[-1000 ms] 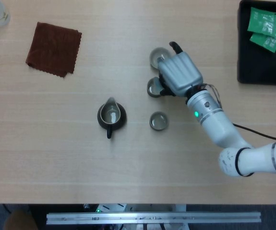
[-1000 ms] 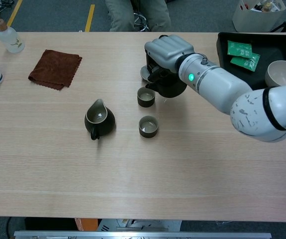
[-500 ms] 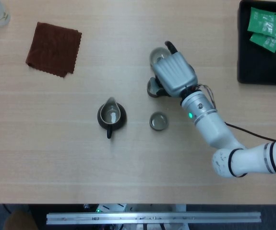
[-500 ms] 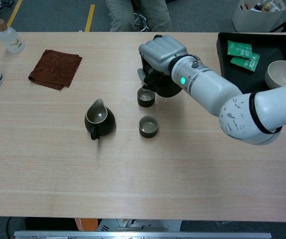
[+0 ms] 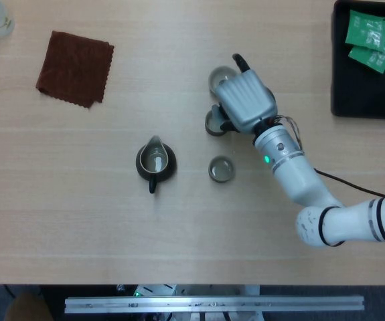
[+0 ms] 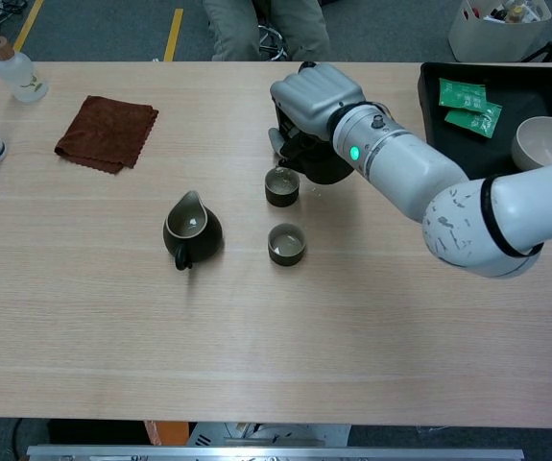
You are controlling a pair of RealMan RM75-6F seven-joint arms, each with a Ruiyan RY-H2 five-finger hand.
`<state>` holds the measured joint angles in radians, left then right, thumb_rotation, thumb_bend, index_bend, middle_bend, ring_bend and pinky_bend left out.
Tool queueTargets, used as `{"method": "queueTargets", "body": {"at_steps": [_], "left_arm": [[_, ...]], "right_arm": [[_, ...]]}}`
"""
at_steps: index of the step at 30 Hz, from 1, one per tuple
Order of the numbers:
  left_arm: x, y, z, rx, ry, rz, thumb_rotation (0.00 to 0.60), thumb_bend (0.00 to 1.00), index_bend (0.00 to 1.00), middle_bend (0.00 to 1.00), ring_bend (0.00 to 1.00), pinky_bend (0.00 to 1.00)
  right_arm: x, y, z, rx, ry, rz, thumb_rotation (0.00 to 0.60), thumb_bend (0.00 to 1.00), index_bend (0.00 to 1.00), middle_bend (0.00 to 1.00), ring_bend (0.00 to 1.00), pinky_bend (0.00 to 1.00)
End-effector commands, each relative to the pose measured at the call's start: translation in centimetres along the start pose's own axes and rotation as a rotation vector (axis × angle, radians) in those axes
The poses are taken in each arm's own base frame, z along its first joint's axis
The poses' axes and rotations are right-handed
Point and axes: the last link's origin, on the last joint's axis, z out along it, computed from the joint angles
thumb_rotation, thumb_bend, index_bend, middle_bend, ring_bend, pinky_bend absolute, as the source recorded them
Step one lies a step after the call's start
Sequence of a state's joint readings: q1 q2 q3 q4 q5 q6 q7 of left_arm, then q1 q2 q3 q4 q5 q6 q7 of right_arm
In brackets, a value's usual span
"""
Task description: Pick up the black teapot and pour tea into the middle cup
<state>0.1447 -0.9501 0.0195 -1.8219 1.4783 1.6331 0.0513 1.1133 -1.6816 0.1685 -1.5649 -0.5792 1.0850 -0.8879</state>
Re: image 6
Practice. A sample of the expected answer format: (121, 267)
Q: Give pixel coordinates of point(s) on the brown folded cloth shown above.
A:
(107, 132)

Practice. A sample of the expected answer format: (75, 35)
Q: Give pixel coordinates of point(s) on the dark teacup beige interior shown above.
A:
(287, 254)
(282, 194)

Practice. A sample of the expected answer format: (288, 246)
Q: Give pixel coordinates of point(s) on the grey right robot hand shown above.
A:
(319, 96)

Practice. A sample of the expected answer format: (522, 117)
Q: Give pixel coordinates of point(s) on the frosted glass bottle cork stopper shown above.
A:
(23, 79)

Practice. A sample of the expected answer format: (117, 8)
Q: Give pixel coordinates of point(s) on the green tea packet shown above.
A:
(477, 122)
(460, 93)

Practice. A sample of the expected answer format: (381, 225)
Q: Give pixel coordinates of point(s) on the black cast iron teapot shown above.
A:
(326, 168)

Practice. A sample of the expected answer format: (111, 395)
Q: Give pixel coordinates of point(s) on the seated person khaki trousers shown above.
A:
(230, 33)

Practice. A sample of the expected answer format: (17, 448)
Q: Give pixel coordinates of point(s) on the orange object under table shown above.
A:
(165, 432)

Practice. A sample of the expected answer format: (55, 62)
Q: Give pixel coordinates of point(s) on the black plastic tray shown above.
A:
(535, 96)

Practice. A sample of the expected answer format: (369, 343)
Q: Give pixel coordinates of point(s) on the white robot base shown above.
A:
(266, 434)

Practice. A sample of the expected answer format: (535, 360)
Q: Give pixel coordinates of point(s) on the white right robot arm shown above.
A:
(410, 168)

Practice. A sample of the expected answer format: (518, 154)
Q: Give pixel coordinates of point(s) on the aluminium profile rail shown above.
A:
(275, 453)

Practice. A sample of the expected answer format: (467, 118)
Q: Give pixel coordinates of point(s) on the white storage bin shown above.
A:
(496, 36)

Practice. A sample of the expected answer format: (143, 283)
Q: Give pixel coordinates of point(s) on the beige ceramic bowl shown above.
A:
(544, 141)

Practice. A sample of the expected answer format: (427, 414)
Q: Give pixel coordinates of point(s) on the dark pitcher beige interior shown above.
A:
(199, 242)

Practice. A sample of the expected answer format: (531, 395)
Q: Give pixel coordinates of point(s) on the chrome stool base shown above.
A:
(271, 43)

